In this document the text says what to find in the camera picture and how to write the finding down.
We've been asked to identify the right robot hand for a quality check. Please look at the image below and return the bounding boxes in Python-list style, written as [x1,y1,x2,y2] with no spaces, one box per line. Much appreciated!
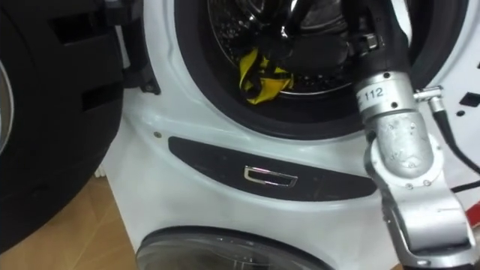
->
[262,0,410,84]

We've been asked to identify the black washing machine door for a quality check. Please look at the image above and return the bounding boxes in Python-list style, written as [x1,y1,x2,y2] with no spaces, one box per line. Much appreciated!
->
[0,0,162,255]

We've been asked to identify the white stacked washing machines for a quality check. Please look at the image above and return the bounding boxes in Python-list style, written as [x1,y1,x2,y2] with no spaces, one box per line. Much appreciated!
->
[100,0,480,270]

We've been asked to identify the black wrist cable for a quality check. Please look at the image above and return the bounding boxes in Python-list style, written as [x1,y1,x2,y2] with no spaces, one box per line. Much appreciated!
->
[413,85,480,194]

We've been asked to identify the yellow and black cloth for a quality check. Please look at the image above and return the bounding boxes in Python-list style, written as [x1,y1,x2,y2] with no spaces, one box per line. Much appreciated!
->
[238,47,295,105]

